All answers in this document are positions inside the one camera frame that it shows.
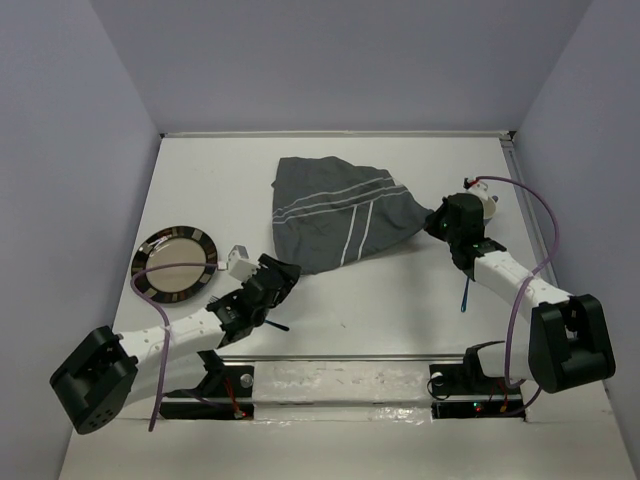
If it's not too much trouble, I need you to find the grey striped cloth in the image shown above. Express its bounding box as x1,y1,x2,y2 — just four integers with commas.
271,156,433,275

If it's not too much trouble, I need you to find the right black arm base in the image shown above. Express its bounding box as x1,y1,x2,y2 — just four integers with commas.
426,341,526,420

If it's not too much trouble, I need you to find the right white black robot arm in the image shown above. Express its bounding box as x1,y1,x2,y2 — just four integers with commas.
425,193,616,394

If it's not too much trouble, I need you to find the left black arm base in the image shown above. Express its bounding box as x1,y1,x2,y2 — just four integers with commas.
159,351,255,421

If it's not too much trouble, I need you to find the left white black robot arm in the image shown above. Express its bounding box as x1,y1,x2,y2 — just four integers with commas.
49,254,301,435

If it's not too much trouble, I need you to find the dark rimmed dinner plate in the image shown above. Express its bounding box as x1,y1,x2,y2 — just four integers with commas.
130,226,218,304

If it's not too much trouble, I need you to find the purple white cup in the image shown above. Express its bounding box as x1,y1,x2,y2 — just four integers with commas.
481,195,499,225

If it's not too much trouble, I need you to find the blue metal fork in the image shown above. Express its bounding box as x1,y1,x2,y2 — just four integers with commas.
205,292,290,333

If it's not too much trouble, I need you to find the blue metal spoon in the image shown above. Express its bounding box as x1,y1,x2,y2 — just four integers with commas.
460,277,471,313

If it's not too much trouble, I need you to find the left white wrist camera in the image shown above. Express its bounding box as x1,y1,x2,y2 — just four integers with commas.
217,245,259,283

